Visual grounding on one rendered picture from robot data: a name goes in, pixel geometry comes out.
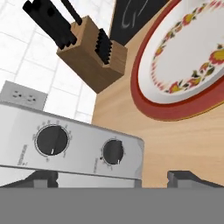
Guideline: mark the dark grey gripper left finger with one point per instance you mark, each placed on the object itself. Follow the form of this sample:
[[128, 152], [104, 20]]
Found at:
[[43, 178]]

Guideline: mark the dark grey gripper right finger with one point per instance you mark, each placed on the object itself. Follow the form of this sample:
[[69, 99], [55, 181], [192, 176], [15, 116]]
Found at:
[[182, 178]]

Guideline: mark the large black timer knob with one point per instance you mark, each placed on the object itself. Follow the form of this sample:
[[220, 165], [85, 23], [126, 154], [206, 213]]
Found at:
[[52, 140]]

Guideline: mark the silver toaster oven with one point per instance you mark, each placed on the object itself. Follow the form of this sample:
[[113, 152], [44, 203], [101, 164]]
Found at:
[[75, 151]]

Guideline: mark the small black oven knob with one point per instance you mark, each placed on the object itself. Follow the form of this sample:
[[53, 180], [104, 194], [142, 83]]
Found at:
[[113, 151]]

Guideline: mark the red-rimmed floral plate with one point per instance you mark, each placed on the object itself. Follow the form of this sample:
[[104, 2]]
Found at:
[[180, 61]]

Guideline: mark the wooden knife block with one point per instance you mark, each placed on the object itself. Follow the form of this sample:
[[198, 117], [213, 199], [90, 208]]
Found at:
[[96, 62]]

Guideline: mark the black chalkboard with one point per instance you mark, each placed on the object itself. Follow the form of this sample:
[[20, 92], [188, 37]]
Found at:
[[132, 19]]

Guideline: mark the grey wall power outlet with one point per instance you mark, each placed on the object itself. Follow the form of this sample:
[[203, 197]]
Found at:
[[23, 96]]

